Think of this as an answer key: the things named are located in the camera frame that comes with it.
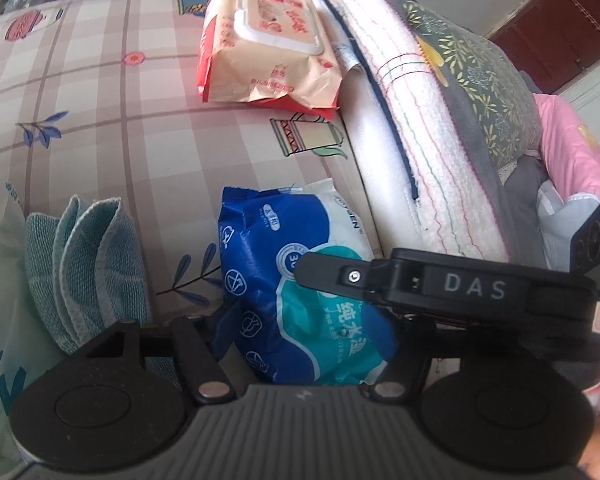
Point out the green leaf-print pillow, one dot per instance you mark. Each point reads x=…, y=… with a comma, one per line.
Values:
x=485, y=75

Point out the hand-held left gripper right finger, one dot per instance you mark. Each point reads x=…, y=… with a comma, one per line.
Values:
x=410, y=360

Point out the blue wet wipes pack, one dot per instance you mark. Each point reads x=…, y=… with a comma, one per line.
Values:
x=280, y=270

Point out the red wet wipes pack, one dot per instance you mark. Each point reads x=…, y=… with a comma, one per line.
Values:
x=260, y=50

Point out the white plastic bag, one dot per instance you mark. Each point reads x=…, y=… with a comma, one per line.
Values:
x=0, y=310

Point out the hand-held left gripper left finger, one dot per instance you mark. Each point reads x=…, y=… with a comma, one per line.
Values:
x=195, y=355

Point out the light blue cloth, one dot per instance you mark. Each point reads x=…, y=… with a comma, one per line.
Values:
x=560, y=220

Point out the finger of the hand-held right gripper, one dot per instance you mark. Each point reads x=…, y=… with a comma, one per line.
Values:
x=335, y=275

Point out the teal towel bundle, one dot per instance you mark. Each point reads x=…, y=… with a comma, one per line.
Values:
x=95, y=260

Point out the white quilted blanket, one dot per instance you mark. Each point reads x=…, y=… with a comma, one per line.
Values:
x=420, y=135

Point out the grey blanket yellow print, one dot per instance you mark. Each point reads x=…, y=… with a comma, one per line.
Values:
x=480, y=150

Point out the pink pillow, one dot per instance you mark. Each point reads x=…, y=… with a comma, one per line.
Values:
x=575, y=150

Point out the brown wooden door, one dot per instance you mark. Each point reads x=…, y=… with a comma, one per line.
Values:
x=555, y=20

